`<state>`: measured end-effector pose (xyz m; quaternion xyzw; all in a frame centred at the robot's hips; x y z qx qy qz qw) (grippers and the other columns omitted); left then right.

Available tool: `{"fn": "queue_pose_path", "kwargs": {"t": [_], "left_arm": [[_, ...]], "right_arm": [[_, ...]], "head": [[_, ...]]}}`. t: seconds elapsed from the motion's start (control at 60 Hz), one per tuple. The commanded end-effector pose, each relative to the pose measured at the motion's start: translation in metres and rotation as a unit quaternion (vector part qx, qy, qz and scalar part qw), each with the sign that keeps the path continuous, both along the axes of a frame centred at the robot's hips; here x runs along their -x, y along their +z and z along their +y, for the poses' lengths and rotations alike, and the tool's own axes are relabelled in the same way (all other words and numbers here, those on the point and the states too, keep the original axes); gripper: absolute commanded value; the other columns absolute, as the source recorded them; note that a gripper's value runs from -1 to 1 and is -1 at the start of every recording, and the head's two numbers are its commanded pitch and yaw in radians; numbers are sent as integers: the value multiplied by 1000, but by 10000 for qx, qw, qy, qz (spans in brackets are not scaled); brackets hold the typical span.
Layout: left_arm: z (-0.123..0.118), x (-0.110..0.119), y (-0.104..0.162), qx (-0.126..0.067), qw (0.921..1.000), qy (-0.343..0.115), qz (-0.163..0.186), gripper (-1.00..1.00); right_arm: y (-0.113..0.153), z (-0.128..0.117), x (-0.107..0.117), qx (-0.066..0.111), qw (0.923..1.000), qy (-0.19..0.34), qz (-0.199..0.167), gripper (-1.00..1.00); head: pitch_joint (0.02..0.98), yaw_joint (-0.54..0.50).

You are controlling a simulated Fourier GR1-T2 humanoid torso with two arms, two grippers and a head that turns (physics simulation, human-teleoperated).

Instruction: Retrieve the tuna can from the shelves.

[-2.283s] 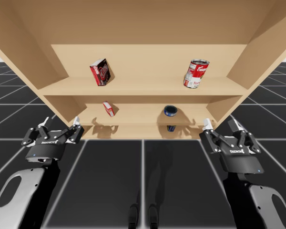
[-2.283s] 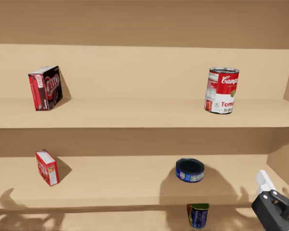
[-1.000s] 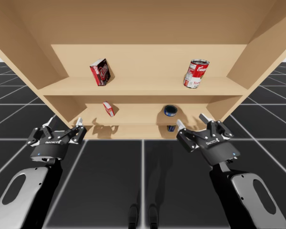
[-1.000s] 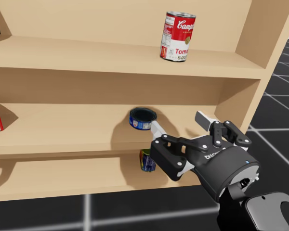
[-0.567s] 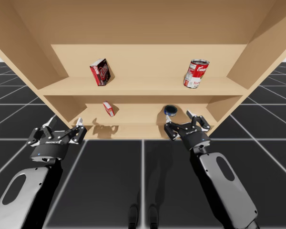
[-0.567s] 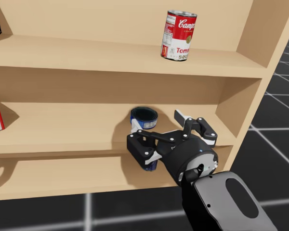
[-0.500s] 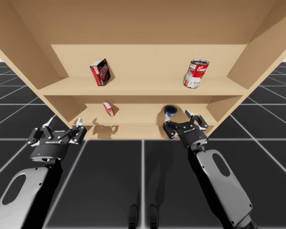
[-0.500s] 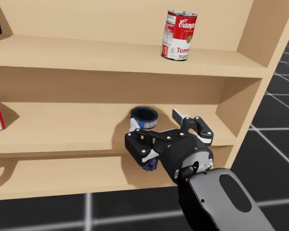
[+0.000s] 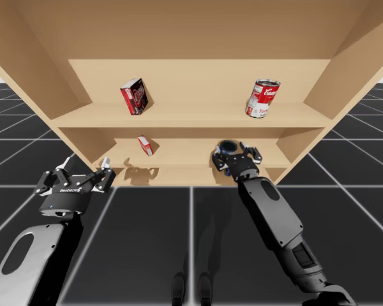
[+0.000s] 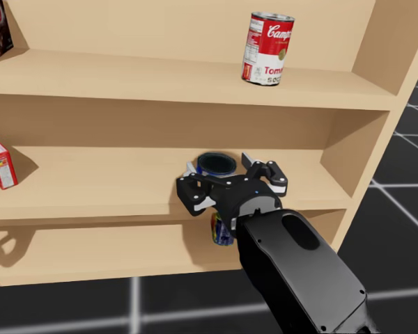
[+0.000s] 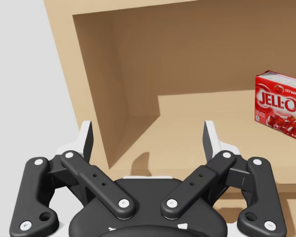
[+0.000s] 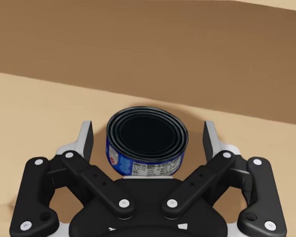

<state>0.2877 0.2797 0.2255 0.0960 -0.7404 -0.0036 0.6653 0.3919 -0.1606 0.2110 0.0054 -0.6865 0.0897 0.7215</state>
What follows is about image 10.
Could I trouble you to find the pale wooden shelf unit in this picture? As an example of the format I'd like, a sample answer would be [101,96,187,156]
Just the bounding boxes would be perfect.
[0,0,418,288]

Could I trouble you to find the red and white can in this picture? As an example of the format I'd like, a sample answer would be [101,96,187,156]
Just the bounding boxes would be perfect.
[241,11,296,86]

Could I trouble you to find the blue flat can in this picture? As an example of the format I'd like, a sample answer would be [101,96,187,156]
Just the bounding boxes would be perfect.
[196,151,238,179]

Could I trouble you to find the green and blue rectangular can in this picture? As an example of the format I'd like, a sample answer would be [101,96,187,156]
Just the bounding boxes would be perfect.
[210,212,235,246]

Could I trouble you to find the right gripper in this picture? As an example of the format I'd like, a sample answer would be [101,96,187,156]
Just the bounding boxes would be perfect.
[176,151,289,231]

